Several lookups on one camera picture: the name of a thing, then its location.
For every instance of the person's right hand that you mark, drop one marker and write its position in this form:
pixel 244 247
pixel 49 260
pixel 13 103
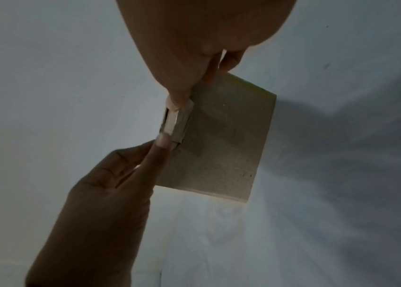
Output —
pixel 204 25

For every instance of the person's left hand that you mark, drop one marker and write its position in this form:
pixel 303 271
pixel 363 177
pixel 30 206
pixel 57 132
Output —
pixel 97 218

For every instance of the white wrinkled cloth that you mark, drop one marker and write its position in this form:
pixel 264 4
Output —
pixel 328 224

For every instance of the brown cardboard box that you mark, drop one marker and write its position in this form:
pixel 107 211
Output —
pixel 221 134

